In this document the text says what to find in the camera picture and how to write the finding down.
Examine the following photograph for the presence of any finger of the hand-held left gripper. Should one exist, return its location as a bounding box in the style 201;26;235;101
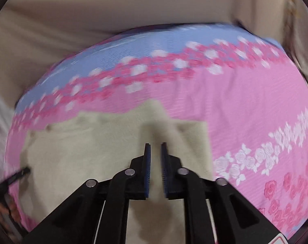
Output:
0;167;31;201

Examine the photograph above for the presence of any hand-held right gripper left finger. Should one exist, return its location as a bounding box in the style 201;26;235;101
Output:
22;143;152;244

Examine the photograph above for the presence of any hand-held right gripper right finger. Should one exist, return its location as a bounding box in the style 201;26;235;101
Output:
160;142;284;244

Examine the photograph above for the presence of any cream sweater with black hearts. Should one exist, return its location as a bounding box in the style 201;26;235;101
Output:
21;99;213;244

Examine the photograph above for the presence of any person's left hand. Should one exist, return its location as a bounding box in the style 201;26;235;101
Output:
0;201;20;232

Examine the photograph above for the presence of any pink floral bedsheet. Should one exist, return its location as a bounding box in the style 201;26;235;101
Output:
4;23;308;244

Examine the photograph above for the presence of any beige curtain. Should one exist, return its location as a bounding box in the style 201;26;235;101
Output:
0;0;297;112

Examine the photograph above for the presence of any pale floral cloth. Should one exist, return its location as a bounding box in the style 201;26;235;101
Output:
284;0;308;97

